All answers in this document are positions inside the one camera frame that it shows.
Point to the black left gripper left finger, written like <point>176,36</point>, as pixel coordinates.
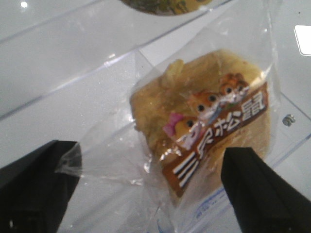
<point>34,196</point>

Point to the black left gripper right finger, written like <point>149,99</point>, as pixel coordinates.
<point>263,202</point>

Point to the packaged bread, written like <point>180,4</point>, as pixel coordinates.
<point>153,165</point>

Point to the clear acrylic display shelf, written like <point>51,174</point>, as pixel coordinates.
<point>67,68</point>

